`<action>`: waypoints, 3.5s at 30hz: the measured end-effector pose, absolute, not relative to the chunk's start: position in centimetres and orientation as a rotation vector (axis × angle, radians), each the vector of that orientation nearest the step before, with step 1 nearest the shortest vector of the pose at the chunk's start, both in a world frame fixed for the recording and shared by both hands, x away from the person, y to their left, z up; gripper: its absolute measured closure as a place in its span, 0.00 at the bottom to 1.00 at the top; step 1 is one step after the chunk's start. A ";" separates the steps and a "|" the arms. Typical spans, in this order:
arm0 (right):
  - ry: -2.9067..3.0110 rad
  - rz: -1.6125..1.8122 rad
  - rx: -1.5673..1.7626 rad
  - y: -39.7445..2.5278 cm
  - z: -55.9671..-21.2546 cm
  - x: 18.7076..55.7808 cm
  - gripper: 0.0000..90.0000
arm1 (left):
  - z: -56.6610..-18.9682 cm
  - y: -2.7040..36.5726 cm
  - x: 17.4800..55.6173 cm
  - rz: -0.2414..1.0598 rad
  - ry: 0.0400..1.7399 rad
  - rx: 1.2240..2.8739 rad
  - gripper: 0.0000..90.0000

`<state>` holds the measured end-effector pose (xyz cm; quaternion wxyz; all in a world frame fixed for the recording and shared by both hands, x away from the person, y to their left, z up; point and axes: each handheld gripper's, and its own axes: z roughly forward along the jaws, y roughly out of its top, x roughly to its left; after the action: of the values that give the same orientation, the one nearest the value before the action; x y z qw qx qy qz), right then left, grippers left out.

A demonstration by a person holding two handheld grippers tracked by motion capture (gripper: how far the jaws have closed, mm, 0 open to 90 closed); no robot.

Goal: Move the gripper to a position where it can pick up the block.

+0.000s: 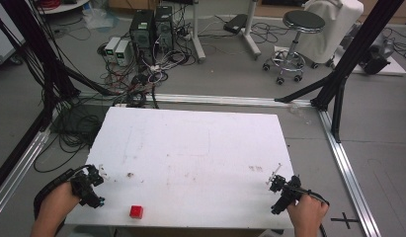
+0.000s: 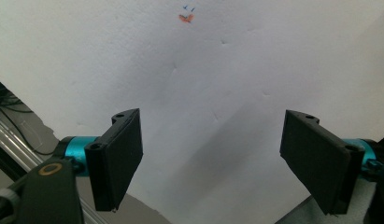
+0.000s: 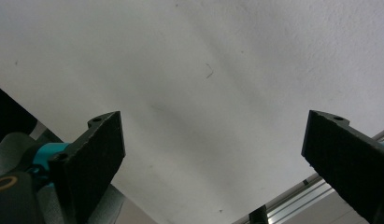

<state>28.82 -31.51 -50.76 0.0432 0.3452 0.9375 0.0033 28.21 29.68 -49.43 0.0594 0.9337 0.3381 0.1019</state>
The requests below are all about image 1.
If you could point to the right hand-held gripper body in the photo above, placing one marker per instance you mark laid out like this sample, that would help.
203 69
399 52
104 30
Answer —
287 196

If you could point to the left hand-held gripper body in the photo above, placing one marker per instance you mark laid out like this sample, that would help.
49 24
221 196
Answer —
87 191

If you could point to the red cube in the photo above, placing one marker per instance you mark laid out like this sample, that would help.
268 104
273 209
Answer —
136 211

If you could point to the person's right hand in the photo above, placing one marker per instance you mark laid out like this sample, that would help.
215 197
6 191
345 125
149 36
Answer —
307 212

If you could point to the person's left hand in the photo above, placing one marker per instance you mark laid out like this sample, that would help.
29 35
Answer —
60 204

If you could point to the white power supply unit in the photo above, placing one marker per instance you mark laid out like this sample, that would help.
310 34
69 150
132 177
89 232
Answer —
111 47
122 52

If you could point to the white desk leg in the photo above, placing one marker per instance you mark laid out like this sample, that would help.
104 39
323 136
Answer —
197 36
251 36

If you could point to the large black computer tower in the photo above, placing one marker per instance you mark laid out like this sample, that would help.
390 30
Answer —
142 33

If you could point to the clear plastic bag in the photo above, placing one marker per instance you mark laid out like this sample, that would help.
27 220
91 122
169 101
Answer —
98 18

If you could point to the black machine on white board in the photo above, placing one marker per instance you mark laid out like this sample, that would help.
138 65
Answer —
376 61

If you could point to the black flat box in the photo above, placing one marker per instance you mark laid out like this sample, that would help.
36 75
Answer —
235 23

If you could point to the black round stool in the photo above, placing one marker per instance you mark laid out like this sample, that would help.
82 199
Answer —
302 21

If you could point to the slim black computer tower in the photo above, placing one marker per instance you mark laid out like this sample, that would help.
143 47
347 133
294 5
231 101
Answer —
164 26

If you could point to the white covered equipment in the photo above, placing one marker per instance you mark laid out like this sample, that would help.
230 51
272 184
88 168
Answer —
339 23

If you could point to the round white table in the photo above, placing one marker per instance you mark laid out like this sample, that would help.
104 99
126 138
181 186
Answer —
64 7

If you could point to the aluminium floor rail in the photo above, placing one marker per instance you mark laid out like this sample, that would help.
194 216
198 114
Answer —
223 99
16 177
348 177

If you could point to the black frame post with braces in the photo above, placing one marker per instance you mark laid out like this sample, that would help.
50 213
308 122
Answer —
358 49

